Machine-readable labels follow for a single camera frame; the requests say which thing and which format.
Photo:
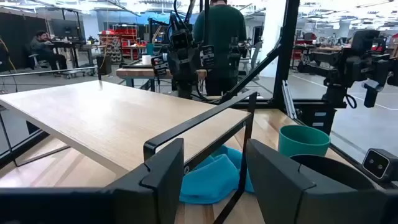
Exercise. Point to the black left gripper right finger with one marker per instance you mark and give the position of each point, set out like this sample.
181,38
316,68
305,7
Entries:
295,199

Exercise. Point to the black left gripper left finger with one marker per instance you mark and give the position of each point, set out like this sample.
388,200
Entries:
93,205

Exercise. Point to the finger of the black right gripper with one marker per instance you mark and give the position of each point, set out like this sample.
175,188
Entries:
160,66
207,56

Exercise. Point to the tall black cup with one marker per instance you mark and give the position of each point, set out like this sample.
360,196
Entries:
342,174

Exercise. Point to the dark green plastic cup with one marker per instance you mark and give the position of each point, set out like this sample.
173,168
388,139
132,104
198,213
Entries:
301,144

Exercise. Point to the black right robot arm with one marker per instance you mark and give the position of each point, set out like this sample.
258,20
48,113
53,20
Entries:
185,85

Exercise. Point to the white paper cup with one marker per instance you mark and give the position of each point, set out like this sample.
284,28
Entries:
146,59

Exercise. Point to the wooden workbench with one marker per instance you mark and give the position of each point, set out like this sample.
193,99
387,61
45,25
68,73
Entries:
136,73

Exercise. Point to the standing person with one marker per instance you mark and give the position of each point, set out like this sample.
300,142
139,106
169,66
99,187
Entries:
224,31

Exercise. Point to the red storage rack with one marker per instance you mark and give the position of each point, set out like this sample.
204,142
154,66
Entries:
127,37

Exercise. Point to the black waste bin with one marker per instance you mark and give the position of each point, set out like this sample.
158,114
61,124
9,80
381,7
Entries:
104,65

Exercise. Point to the blue cloth towel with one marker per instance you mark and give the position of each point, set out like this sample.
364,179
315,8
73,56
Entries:
211,180

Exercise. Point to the black computer monitor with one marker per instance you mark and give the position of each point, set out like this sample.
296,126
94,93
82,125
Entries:
65,28

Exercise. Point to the seated person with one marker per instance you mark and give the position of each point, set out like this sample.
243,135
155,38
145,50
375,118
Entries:
42,49

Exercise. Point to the black aluminium rig frame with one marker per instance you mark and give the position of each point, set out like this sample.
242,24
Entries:
286,46

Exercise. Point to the black table-level camera box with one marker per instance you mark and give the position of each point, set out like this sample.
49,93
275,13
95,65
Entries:
377,163

